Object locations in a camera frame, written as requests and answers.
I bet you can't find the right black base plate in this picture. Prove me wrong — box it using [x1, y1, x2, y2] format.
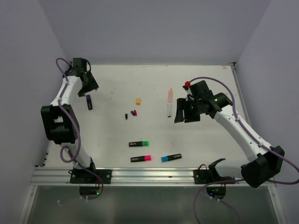
[193, 169, 235, 184]

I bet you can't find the blue black highlighter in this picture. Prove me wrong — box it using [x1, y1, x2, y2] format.
[161, 154, 182, 162]

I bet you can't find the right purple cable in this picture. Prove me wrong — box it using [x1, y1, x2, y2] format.
[193, 77, 299, 224]

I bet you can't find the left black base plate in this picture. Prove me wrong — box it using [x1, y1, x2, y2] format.
[68, 169, 112, 184]

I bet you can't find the pink black highlighter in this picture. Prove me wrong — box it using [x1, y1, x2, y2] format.
[130, 155, 151, 162]

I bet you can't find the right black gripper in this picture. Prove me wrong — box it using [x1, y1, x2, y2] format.
[174, 97, 202, 122]

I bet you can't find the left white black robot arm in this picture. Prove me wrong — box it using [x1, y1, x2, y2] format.
[41, 58, 99, 183]

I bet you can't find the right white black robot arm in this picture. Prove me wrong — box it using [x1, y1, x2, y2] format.
[174, 80, 285, 188]

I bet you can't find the purple black highlighter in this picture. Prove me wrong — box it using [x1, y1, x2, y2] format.
[85, 95, 93, 110]

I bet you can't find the green black highlighter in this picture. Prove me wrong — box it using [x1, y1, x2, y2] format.
[128, 141, 149, 147]

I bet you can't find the aluminium front rail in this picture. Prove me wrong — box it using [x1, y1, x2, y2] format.
[31, 165, 274, 186]

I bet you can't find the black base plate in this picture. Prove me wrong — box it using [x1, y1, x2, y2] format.
[193, 169, 235, 184]
[68, 169, 112, 184]

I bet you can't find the right aluminium side rail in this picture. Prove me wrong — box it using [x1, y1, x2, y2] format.
[231, 65, 251, 126]

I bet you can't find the red pen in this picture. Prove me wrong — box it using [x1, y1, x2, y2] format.
[167, 104, 171, 118]

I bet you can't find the orange pink highlighter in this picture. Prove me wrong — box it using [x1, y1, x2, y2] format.
[167, 88, 173, 103]

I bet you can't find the orange highlighter cap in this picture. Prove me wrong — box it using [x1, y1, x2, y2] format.
[136, 98, 141, 105]

